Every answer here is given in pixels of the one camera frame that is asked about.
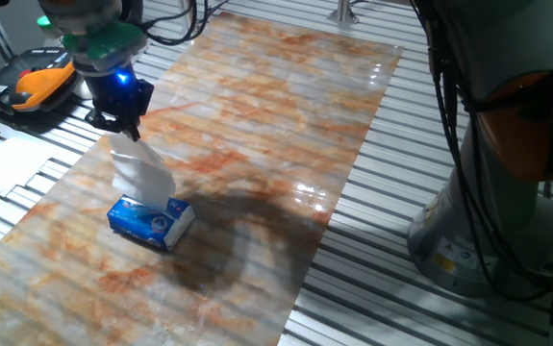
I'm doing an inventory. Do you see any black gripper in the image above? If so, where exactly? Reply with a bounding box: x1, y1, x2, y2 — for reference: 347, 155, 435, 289
83, 65, 155, 142

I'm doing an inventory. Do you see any white napkin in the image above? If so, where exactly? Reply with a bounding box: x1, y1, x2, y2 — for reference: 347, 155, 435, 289
107, 133, 177, 212

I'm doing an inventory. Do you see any white crumpled cloth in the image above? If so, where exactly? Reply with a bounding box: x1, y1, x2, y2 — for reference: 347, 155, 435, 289
71, 79, 94, 101

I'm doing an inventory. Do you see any orange black teach pendant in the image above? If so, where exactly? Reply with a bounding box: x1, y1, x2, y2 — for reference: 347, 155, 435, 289
0, 46, 81, 116

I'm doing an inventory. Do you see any blue tissue pack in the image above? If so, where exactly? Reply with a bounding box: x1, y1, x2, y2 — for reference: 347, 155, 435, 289
106, 194, 197, 253

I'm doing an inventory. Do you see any white paper sheet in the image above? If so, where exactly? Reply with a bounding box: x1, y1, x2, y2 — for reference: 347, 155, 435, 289
0, 136, 65, 196

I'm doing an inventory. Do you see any orange marble pattern mat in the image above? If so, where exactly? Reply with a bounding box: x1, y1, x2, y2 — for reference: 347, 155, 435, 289
0, 12, 405, 346

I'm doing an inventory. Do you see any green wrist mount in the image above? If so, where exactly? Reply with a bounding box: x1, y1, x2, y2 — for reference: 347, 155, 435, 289
37, 14, 148, 62

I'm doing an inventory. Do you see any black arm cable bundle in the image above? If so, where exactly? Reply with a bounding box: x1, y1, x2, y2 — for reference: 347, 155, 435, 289
131, 0, 553, 304

